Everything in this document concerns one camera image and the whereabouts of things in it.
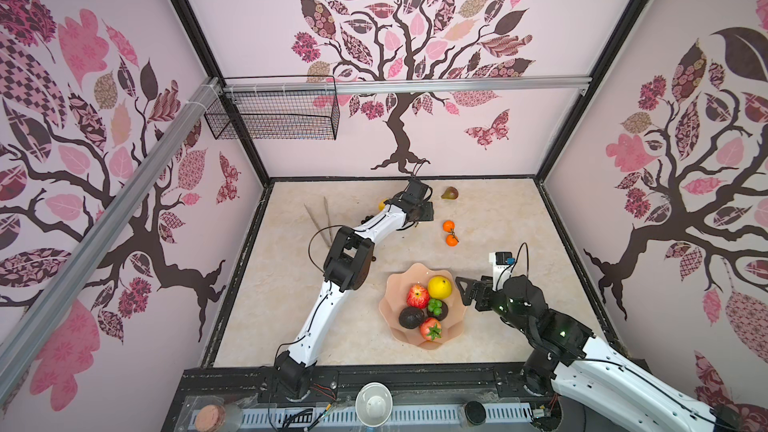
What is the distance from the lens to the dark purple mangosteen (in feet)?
2.66

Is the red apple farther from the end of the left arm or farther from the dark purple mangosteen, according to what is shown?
the end of the left arm

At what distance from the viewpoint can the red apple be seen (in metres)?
0.83
